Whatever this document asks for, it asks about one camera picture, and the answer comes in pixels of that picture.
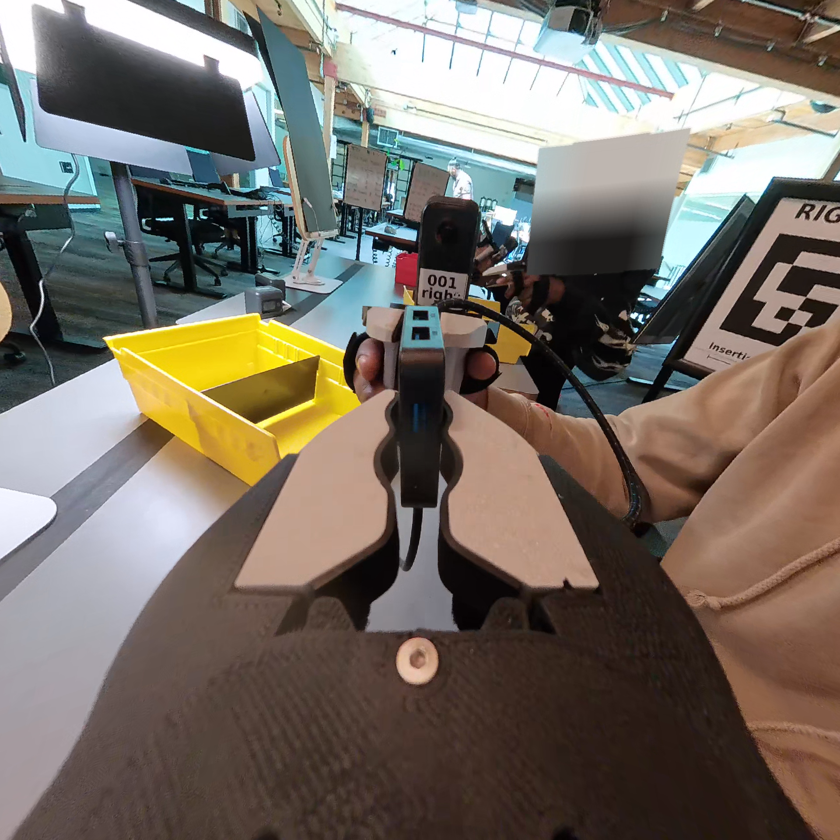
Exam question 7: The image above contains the person's right forearm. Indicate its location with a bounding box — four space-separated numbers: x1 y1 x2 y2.
487 315 840 559

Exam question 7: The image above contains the person's right hand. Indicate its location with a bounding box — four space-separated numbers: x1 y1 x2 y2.
354 336 502 404

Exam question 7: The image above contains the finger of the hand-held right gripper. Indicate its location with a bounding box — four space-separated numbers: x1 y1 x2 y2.
363 307 404 347
445 314 491 350

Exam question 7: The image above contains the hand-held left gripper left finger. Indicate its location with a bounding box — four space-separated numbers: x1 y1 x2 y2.
233 388 400 593

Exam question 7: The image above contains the whiteboard with writing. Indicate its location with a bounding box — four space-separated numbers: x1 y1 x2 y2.
402 161 452 225
341 143 389 212

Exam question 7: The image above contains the small grey device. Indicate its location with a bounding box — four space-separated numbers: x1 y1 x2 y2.
244 273 288 318

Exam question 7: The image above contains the black hub adapter with cable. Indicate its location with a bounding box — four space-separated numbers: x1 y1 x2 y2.
397 298 652 572

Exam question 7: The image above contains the white tablet stand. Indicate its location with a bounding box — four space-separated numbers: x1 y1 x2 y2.
0 487 59 563

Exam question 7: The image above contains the yellow storage bin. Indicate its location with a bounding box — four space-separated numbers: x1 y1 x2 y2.
103 312 363 488

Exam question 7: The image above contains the black office chair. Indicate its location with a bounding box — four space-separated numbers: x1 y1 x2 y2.
147 213 229 290

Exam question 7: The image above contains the black bin divider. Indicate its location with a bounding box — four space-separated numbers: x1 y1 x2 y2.
199 356 324 425

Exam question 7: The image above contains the wooden framed panel with stand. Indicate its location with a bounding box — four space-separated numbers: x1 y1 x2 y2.
256 7 344 294

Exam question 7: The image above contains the person's torso in beige hoodie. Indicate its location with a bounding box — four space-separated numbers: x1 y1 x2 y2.
659 420 840 840

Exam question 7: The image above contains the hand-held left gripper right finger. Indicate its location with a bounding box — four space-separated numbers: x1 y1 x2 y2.
440 391 601 593

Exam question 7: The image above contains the black display board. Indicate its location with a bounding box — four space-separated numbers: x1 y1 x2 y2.
632 193 757 347

